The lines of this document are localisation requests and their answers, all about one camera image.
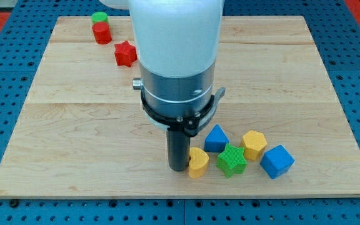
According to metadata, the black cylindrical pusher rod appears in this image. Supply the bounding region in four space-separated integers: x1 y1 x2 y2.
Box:
166 130 190 171

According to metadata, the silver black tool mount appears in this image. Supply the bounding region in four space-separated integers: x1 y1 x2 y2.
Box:
140 64 226 137

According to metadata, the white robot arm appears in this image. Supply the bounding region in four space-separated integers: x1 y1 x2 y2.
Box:
101 0 226 171

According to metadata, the green star block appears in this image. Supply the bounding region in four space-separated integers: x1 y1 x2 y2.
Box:
216 143 248 178

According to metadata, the red star block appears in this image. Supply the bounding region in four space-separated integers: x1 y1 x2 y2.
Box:
114 41 138 67

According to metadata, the wooden board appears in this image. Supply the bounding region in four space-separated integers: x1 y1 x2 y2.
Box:
0 16 360 199

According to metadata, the yellow heart block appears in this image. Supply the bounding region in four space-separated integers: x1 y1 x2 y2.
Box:
188 147 209 179

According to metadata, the blue triangle block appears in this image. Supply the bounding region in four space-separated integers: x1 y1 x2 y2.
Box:
204 124 229 153

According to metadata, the yellow hexagon block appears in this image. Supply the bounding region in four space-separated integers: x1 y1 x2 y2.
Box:
240 130 268 161

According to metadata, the blue cube block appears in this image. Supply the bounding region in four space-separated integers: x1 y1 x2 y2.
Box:
260 145 295 179

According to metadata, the red cylinder block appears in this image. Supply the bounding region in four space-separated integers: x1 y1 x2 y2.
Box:
92 22 112 44

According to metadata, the green cylinder block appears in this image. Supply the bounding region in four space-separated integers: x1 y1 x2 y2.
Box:
91 11 109 24

